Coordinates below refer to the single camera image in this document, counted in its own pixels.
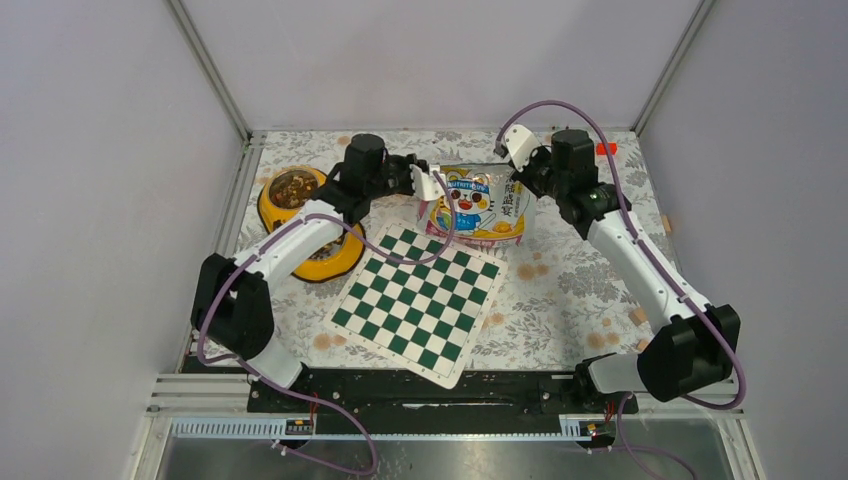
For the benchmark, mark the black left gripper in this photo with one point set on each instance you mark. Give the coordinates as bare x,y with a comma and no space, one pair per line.
405,161

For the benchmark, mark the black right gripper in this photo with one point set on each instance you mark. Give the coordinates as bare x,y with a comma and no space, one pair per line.
536,155

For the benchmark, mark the pet food bag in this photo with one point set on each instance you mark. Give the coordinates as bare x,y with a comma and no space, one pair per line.
492,208

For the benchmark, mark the wooden cube near right arm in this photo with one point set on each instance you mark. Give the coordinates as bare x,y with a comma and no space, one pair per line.
638,316

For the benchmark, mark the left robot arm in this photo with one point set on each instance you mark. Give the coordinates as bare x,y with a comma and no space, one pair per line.
232,302

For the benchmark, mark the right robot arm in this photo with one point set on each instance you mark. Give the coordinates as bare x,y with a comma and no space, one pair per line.
693,339

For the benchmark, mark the yellow double pet bowl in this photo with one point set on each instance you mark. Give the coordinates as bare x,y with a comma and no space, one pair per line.
281,198

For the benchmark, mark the red rectangular block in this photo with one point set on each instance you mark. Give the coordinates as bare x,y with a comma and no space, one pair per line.
609,148

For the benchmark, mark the floral tablecloth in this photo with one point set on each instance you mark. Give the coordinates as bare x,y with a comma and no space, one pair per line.
560,302

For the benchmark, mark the green white chessboard mat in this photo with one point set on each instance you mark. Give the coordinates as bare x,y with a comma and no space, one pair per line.
425,316

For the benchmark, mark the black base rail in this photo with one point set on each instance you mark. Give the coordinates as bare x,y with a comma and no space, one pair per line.
526,391

